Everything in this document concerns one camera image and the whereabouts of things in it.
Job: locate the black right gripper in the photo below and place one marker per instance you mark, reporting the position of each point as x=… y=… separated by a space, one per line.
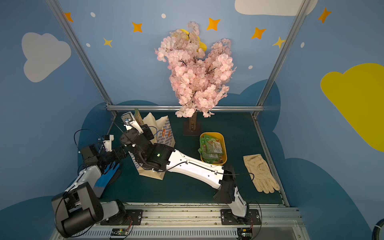
x=147 y=132

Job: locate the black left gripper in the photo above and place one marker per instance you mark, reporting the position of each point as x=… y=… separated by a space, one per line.
x=109 y=156

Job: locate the green orange condiment packet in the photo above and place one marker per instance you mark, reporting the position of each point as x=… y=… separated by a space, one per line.
x=138 y=117

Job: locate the blue checkered paper bag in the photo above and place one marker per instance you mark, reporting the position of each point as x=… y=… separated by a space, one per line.
x=162 y=130

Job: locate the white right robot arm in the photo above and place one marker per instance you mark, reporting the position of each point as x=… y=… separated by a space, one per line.
x=162 y=158

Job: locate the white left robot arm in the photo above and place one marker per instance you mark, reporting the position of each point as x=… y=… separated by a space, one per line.
x=78 y=207

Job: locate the blue work glove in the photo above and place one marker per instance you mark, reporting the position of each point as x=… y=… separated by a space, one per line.
x=110 y=176

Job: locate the yellow plastic tray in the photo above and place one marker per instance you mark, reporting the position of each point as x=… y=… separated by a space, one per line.
x=221 y=138

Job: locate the pink blossom artificial tree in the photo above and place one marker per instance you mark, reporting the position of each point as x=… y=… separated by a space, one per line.
x=199 y=79

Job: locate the beige work glove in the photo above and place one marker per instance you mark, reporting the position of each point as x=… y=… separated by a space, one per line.
x=263 y=179

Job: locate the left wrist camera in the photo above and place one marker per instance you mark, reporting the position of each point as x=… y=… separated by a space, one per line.
x=107 y=142

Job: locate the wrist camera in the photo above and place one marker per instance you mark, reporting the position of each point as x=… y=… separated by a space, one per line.
x=130 y=122
x=107 y=142

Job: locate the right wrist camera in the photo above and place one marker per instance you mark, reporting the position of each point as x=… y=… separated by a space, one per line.
x=130 y=122

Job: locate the left aluminium frame post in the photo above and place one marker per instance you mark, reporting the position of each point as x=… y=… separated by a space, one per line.
x=72 y=37

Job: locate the aluminium frame post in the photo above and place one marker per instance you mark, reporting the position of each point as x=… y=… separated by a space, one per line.
x=72 y=37
x=303 y=11

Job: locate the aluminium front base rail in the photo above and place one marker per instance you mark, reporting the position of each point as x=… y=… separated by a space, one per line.
x=192 y=221

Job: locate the right aluminium frame post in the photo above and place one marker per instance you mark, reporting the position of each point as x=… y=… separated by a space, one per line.
x=303 y=11

